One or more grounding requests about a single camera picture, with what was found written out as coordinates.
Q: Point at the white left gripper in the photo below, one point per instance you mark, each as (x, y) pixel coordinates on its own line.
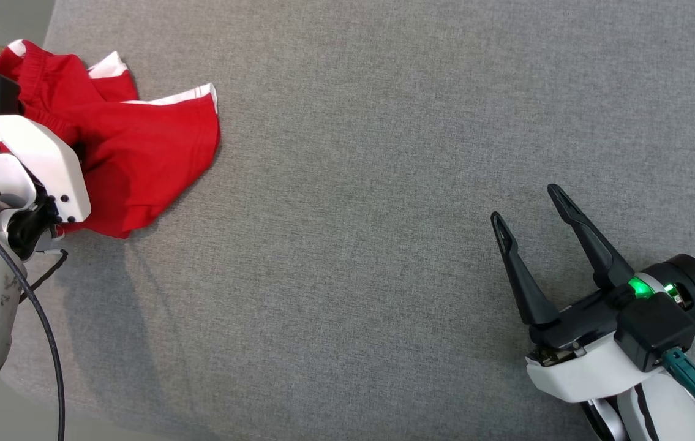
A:
(47, 159)

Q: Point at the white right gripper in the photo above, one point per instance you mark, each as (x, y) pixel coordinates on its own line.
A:
(580, 367)

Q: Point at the red shorts white trim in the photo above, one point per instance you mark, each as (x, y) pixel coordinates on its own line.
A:
(139, 159)

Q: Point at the grey fabric sofa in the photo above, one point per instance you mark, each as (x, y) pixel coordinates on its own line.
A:
(384, 153)

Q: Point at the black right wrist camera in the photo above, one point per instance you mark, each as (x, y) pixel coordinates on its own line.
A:
(653, 331)

